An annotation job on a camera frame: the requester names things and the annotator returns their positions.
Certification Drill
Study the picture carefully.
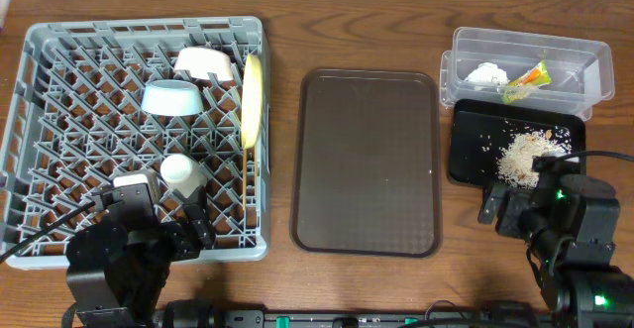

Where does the white plastic cup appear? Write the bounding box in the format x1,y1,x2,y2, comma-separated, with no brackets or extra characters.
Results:
159,154,207,198

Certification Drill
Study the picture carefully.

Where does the wooden chopstick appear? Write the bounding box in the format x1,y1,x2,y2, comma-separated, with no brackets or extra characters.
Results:
242,148,248,213

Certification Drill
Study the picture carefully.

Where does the light blue bowl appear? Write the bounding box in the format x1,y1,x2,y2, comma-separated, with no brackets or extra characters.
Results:
141,79,204,116

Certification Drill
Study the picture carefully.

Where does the white tissue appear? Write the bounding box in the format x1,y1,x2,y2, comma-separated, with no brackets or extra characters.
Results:
465,62,509,90

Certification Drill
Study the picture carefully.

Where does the green orange snack wrapper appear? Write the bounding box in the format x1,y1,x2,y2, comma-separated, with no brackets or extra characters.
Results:
501,60,552,104

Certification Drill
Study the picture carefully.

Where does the yellow round plate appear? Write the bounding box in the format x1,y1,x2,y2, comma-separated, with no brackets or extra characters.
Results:
241,55,264,150

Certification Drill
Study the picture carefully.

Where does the white pink bowl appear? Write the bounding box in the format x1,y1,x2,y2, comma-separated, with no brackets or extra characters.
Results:
174,47,234,82

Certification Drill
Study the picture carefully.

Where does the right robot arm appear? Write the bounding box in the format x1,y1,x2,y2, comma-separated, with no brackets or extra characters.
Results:
477,174,633,327

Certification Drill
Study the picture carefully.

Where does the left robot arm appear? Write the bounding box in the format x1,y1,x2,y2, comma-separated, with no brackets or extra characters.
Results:
62,184,223,328

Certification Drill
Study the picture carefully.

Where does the black waste tray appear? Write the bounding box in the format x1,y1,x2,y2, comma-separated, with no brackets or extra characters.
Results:
448,99,586,187

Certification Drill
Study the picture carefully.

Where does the grey plastic dishwasher rack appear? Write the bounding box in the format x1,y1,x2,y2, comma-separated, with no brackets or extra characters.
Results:
1,16,270,270

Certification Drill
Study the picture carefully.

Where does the clear plastic waste bin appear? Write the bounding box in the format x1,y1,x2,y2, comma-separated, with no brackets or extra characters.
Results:
439,27,615,121

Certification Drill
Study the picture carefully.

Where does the food scraps pile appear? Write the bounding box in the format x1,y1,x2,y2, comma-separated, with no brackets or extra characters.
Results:
481,130,572,189

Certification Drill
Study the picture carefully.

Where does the dark brown serving tray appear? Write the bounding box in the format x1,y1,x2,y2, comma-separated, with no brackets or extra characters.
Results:
290,68,443,259

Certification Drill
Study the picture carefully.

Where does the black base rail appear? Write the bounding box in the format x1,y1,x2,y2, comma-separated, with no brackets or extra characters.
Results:
151,300,553,328

